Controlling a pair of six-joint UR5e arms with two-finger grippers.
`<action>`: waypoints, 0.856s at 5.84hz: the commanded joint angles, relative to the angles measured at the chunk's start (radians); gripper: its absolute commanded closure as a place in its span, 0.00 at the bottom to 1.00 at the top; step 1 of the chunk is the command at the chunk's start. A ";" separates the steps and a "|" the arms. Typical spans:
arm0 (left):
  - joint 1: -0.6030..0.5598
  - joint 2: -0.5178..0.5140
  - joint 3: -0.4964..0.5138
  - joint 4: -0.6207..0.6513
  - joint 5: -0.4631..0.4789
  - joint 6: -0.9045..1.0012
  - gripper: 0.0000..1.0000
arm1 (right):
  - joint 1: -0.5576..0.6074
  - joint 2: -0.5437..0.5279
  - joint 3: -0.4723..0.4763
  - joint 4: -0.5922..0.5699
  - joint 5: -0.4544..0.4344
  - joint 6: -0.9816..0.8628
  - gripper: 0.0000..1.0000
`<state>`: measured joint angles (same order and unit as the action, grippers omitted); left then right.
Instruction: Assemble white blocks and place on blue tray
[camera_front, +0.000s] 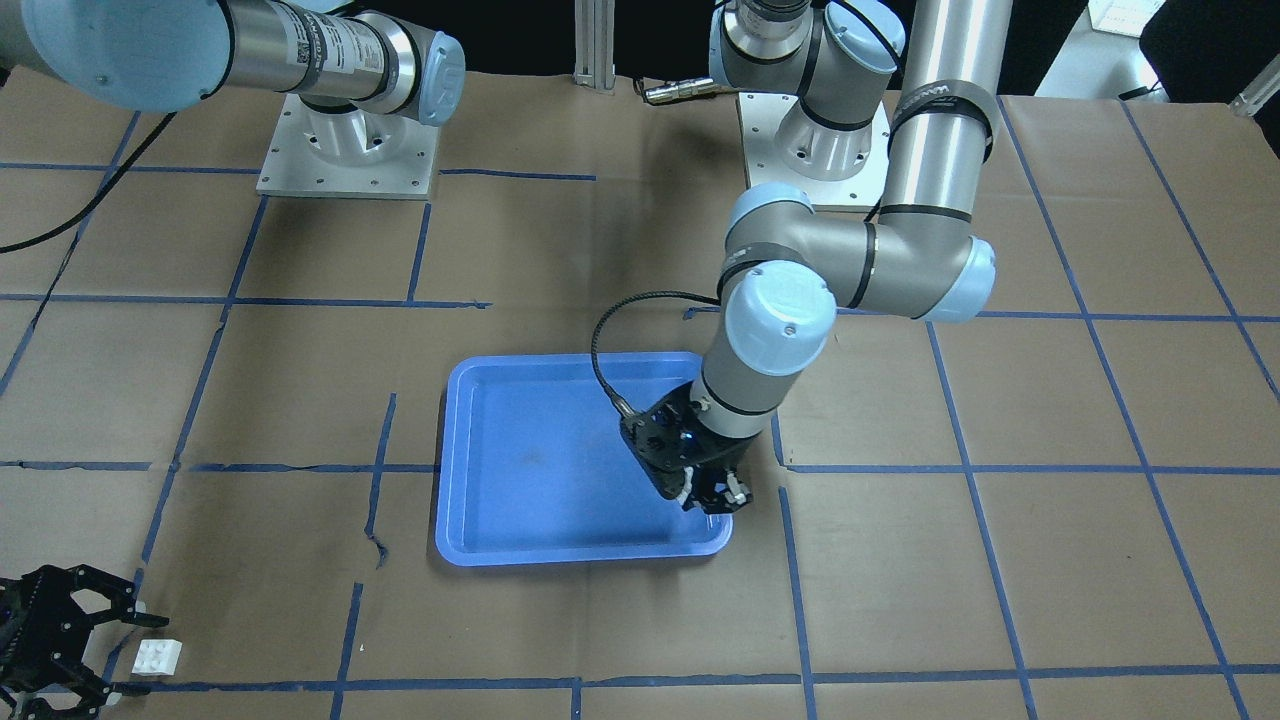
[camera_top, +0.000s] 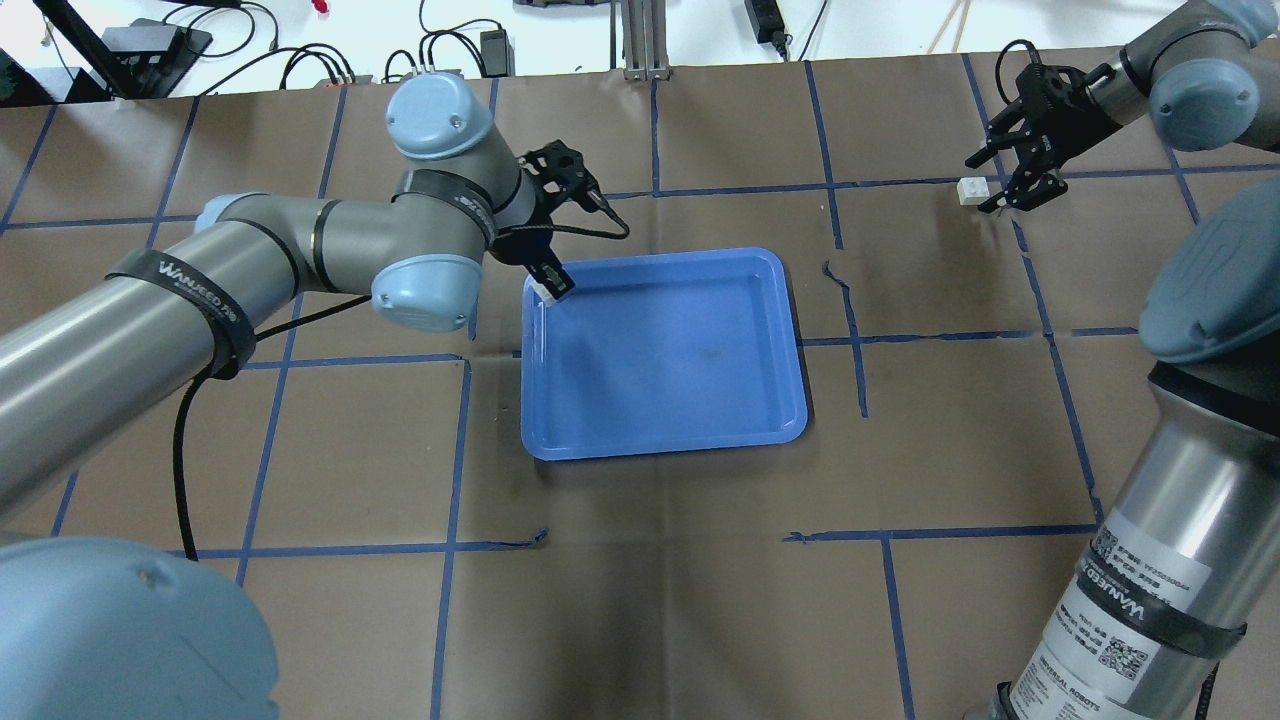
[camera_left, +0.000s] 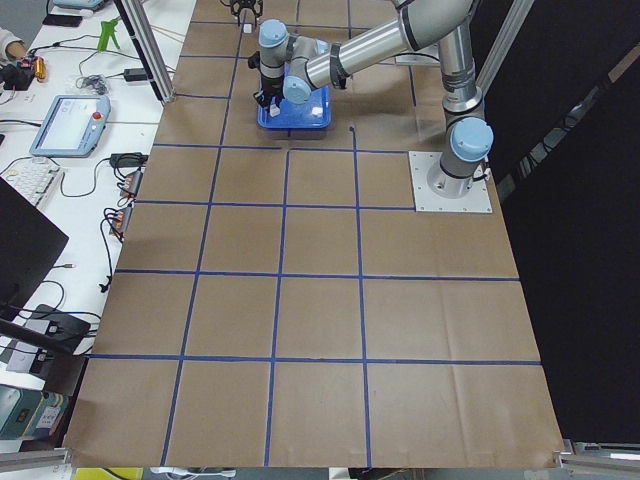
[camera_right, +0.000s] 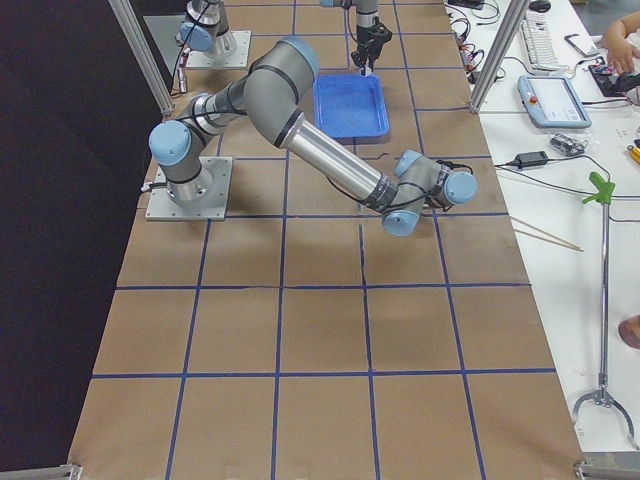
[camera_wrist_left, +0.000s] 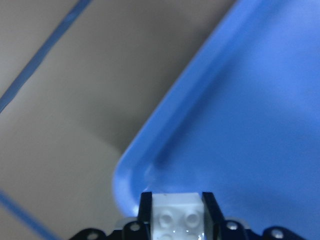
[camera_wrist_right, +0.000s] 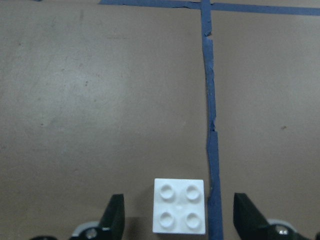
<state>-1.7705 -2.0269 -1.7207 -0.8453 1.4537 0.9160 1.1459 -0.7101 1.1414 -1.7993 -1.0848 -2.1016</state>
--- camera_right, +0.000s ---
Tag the green handled reach grabber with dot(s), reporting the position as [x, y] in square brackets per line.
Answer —
[601, 396]

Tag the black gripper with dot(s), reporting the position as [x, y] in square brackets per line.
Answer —
[366, 41]
[429, 201]

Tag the white keyboard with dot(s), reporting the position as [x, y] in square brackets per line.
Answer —
[537, 41]

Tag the black smartphone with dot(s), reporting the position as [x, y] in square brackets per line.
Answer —
[583, 44]

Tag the aluminium frame post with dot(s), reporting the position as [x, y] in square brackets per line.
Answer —
[511, 19]

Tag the blue plastic tray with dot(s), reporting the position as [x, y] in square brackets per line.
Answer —
[351, 107]

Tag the black power adapter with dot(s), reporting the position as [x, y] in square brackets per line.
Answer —
[530, 159]

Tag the person hand at desk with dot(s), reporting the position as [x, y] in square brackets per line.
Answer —
[620, 53]

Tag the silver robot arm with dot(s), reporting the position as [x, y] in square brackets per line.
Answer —
[268, 95]
[205, 29]

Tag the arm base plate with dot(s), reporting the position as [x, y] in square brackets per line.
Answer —
[229, 51]
[205, 198]

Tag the blue teach pendant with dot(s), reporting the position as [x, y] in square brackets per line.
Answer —
[551, 102]

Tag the brown paper table cover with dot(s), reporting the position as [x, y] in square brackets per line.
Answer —
[298, 340]

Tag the wooden chopstick pair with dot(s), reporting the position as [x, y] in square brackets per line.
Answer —
[527, 229]

